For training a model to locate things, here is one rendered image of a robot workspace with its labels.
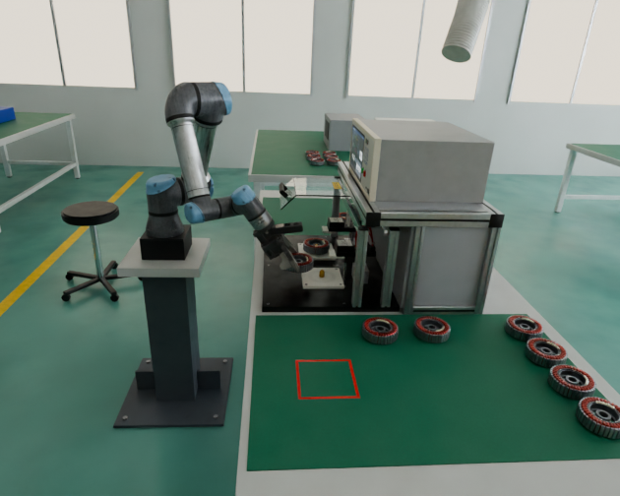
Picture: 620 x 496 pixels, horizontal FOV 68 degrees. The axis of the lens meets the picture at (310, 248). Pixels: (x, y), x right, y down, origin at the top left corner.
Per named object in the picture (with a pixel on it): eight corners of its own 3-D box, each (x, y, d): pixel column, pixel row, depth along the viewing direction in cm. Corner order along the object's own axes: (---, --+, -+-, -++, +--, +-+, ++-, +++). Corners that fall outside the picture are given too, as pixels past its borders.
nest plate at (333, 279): (302, 288, 166) (303, 285, 166) (300, 270, 180) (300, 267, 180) (343, 288, 168) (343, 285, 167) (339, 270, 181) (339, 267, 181)
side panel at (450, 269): (403, 315, 157) (416, 226, 144) (401, 310, 160) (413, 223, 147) (482, 314, 159) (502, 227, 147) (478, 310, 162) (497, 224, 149)
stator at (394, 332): (394, 349, 138) (395, 339, 137) (357, 341, 142) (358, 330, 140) (400, 330, 148) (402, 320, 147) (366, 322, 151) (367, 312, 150)
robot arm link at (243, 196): (239, 184, 163) (251, 181, 156) (257, 209, 167) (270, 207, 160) (224, 198, 159) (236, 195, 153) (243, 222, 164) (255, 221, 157)
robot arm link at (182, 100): (160, 76, 150) (197, 222, 152) (192, 76, 156) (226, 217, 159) (150, 90, 159) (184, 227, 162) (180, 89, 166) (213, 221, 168)
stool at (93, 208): (46, 301, 296) (29, 219, 273) (77, 268, 341) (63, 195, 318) (134, 301, 300) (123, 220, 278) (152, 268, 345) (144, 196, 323)
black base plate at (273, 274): (262, 312, 155) (262, 306, 154) (265, 238, 213) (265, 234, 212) (399, 311, 159) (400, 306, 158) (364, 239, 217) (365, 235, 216)
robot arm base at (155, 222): (142, 238, 185) (139, 215, 181) (150, 224, 198) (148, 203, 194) (180, 238, 186) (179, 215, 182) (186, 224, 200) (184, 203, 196)
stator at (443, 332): (405, 332, 147) (406, 322, 146) (426, 320, 154) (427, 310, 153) (435, 348, 140) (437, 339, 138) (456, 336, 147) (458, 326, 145)
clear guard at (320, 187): (280, 210, 174) (280, 194, 171) (279, 191, 195) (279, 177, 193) (365, 211, 176) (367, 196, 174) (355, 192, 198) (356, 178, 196)
